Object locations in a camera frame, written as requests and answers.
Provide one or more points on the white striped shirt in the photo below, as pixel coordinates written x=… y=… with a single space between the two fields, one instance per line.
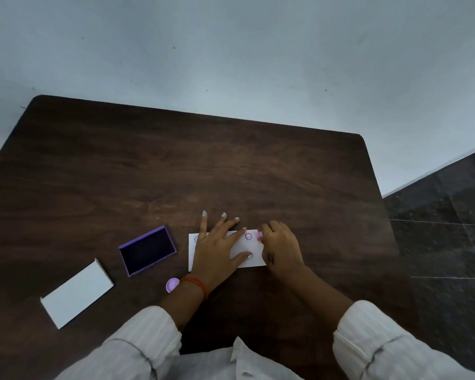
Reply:
x=142 y=348

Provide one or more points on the red thread wristband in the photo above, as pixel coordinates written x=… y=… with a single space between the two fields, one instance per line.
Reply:
x=198 y=284

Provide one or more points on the person's right hand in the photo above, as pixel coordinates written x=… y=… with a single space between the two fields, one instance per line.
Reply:
x=281 y=249

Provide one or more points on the person's left hand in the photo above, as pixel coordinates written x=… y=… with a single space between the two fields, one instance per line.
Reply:
x=215 y=257

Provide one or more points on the person's left forearm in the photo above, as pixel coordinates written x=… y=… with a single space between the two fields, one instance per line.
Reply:
x=186 y=302

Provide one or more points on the person's right forearm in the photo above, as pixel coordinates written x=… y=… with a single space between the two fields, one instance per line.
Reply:
x=316 y=298

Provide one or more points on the person's left middle finger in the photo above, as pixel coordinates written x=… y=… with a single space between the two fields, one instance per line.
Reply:
x=230 y=228

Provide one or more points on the person's left thumb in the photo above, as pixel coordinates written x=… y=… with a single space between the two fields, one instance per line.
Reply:
x=243 y=257

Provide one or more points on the round purple cap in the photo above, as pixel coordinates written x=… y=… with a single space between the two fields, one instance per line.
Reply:
x=172 y=285

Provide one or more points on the person's right fingers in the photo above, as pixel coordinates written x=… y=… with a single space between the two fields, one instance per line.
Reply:
x=270 y=232

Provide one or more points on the purple ink pad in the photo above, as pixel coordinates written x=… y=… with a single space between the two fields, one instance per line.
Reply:
x=147 y=252

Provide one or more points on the person's left little finger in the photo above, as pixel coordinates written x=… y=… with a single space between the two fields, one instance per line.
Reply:
x=204 y=225

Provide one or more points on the white stamped paper card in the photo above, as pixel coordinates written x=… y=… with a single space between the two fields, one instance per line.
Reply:
x=253 y=255

